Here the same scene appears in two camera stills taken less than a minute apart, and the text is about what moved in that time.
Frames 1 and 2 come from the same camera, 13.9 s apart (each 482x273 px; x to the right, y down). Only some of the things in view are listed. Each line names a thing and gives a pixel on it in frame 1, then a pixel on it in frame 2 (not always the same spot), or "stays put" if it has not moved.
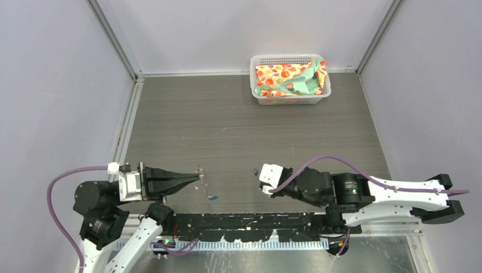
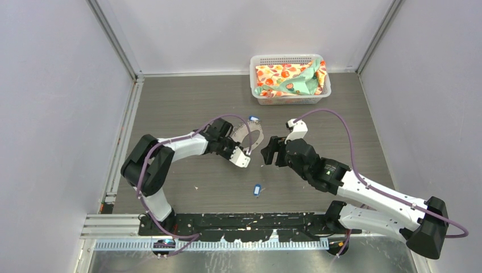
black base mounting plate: (248, 227) stays put
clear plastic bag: (201, 172) → (240, 132)
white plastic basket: (267, 60) stays put
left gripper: (157, 182) → (233, 144)
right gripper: (277, 193) → (275, 144)
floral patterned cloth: (294, 79) stays put
